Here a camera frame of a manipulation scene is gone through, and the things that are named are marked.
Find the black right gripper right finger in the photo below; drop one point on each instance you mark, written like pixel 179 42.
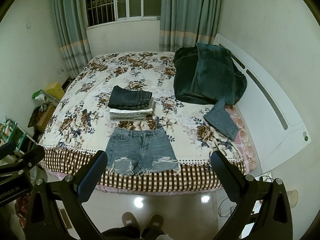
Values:
pixel 263 204

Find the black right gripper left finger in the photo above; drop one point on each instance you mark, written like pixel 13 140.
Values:
pixel 44 220

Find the light blue denim shorts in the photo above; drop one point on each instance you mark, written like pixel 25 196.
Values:
pixel 140 152

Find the pink pillow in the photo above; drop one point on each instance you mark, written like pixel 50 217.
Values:
pixel 243 139

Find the brown cardboard box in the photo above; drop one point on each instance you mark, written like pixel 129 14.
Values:
pixel 45 118

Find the white bed headboard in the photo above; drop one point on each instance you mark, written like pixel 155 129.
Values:
pixel 275 126

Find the green white plastic bag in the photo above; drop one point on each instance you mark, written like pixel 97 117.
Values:
pixel 40 97

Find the yellow cardboard box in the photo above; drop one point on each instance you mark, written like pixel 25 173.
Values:
pixel 55 90

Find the right grey slipper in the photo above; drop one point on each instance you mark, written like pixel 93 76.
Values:
pixel 157 221

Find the grey folded garment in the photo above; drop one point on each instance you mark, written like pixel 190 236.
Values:
pixel 123 117

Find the dark folded jeans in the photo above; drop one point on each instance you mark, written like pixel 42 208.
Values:
pixel 124 99

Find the dark green plush blanket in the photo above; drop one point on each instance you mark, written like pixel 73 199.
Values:
pixel 206 74

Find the left teal curtain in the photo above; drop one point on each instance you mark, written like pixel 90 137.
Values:
pixel 70 24

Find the teal curtain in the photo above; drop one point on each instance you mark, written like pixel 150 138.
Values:
pixel 183 23
pixel 70 24

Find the window with metal bars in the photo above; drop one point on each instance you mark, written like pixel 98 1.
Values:
pixel 107 11

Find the right teal curtain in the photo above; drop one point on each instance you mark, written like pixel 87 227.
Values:
pixel 183 23

